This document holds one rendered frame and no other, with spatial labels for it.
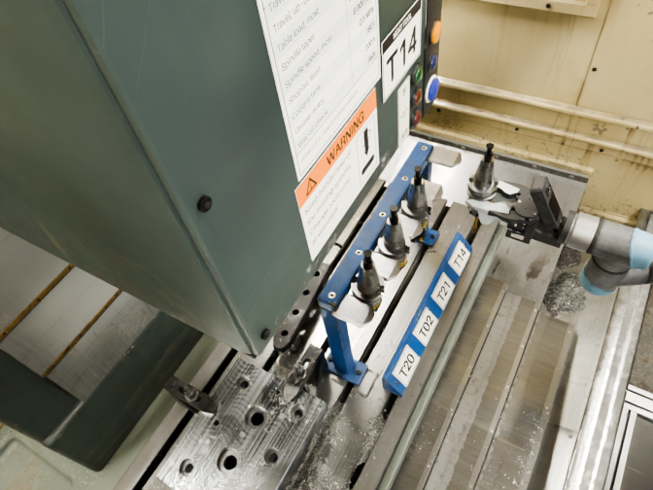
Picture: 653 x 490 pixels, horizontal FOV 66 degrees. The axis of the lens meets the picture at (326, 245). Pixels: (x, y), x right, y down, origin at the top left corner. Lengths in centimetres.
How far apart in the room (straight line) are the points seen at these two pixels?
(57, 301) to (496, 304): 111
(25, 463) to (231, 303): 146
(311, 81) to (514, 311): 121
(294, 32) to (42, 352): 98
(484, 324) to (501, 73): 70
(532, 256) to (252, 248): 129
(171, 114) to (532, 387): 125
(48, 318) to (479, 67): 125
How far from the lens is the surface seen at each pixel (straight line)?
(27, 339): 119
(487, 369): 141
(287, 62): 38
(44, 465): 179
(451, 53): 156
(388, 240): 97
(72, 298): 121
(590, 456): 133
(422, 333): 122
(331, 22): 43
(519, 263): 161
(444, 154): 118
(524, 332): 150
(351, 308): 93
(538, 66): 151
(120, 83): 27
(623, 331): 149
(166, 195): 32
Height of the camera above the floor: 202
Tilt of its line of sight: 52 degrees down
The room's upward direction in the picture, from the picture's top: 11 degrees counter-clockwise
